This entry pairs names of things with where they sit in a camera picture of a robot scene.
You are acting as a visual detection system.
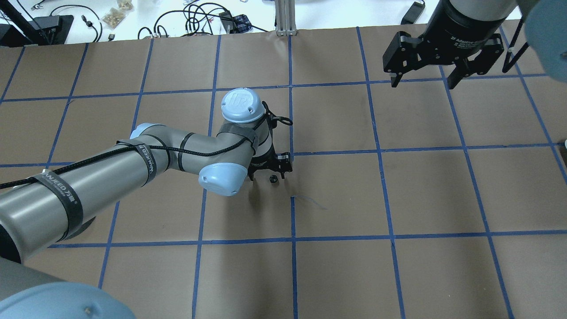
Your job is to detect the black cable bundle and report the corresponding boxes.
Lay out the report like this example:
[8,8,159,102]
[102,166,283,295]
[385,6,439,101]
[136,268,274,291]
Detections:
[138,1,271,39]

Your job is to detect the aluminium frame post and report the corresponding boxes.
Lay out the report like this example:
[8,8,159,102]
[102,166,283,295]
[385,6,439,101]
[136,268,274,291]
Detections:
[274,0,298,36]

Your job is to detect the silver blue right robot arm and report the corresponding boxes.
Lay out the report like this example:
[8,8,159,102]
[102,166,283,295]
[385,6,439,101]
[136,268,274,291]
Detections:
[382,0,567,89]

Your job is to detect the black stand base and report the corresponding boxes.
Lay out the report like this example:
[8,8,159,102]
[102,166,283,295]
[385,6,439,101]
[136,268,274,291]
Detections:
[0,16,74,48]

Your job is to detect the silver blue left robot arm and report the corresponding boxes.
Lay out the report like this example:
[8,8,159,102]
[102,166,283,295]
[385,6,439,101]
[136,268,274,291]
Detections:
[0,88,292,319]

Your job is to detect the bag of wooden pieces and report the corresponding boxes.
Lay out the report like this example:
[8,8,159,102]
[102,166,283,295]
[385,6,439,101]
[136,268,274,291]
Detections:
[99,0,134,30]

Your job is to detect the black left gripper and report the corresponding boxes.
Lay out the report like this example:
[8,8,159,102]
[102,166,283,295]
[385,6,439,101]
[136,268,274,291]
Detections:
[247,147,293,180]

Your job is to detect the black power adapter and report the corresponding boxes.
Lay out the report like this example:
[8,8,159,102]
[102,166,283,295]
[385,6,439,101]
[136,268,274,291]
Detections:
[400,0,426,25]

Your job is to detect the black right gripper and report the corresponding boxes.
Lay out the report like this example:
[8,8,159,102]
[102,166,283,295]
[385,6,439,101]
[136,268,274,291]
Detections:
[383,0,505,89]

